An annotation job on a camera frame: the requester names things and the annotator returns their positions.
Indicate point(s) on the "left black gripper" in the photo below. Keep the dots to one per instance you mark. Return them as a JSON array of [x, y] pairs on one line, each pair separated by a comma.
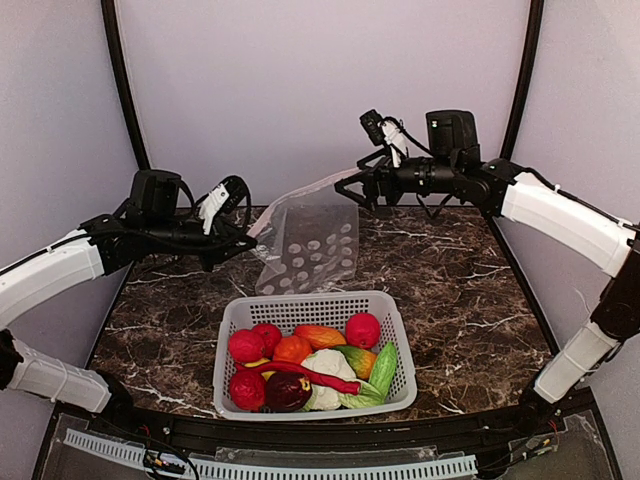
[[218, 240]]

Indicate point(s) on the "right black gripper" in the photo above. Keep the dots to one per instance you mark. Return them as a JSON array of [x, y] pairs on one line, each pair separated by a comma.
[[375, 185]]

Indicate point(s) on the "clear zip top bag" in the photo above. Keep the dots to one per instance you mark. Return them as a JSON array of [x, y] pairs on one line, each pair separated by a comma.
[[307, 239]]

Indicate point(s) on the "white cauliflower toy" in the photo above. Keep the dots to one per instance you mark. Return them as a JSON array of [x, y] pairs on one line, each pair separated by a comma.
[[332, 362]]

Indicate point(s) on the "red chili pepper toy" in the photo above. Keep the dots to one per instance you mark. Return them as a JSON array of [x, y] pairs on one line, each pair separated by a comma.
[[352, 387]]

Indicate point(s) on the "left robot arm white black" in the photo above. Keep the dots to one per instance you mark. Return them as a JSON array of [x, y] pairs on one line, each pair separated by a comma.
[[159, 216]]

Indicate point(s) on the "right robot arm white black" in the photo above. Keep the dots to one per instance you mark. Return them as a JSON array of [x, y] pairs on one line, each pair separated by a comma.
[[450, 165]]

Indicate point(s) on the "red tomato fruit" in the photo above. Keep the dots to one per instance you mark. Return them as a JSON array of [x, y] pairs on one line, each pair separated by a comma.
[[271, 336]]

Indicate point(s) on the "red wrinkled fruit left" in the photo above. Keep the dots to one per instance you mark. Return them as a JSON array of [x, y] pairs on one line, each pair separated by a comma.
[[246, 346]]

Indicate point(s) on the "red wrinkled fruit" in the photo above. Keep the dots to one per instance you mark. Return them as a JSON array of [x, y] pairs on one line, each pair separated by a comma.
[[362, 330], [248, 390], [246, 346]]

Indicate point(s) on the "white perforated plastic basket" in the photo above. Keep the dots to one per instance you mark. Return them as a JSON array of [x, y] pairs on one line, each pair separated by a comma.
[[328, 309]]

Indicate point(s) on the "orange pumpkin toy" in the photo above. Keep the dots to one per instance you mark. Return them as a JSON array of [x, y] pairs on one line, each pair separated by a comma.
[[292, 349]]

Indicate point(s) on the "orange yellow mango toy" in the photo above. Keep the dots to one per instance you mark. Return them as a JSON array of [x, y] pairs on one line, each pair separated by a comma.
[[320, 337]]

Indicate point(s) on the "red wrinkled fruit right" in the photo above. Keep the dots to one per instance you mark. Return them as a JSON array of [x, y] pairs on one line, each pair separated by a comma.
[[362, 330]]

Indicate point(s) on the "red wrinkled fruit front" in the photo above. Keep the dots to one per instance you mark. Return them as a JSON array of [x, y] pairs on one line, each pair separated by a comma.
[[248, 390]]

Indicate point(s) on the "green orange mango toy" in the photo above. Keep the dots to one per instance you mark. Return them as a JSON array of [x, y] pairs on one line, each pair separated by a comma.
[[360, 360]]

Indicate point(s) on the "green bitter gourd toy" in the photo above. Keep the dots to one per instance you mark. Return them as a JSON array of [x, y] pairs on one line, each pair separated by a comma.
[[384, 369]]

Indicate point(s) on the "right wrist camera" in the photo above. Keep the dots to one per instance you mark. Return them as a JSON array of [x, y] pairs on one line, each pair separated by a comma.
[[387, 132]]

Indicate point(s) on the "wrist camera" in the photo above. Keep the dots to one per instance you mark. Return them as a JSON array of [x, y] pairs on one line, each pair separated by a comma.
[[224, 198], [387, 132]]

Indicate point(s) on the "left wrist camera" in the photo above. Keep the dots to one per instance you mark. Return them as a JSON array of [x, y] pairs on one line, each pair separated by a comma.
[[224, 198]]

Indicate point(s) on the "right black frame post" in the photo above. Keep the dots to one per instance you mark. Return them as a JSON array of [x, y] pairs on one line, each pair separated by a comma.
[[525, 74]]

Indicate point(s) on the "black frame post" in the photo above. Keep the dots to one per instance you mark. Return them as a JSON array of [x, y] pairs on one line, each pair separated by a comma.
[[123, 87], [525, 74]]

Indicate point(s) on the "white slotted cable duct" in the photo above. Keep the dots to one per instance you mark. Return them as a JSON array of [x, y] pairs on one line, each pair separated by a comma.
[[228, 463]]

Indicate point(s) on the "left black frame post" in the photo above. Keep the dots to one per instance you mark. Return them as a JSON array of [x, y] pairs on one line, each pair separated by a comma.
[[123, 87]]

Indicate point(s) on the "black front rail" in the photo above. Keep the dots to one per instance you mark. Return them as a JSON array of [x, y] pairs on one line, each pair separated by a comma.
[[571, 444]]

